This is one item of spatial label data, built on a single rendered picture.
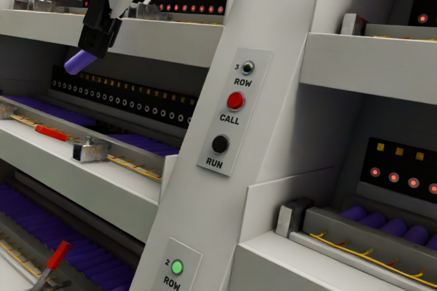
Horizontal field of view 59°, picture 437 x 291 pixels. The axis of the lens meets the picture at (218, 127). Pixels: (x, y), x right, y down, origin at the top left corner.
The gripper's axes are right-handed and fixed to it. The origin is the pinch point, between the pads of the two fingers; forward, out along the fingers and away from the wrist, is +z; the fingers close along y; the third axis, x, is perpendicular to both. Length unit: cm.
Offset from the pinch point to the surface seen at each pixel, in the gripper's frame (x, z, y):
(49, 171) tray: 1.2, 17.7, 7.7
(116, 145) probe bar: 7.3, 12.1, 3.8
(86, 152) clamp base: 4.4, 11.9, 7.0
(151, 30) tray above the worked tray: 4.8, -1.8, -2.9
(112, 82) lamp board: 0.8, 22.6, -18.9
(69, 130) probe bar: 0.0, 19.1, -1.1
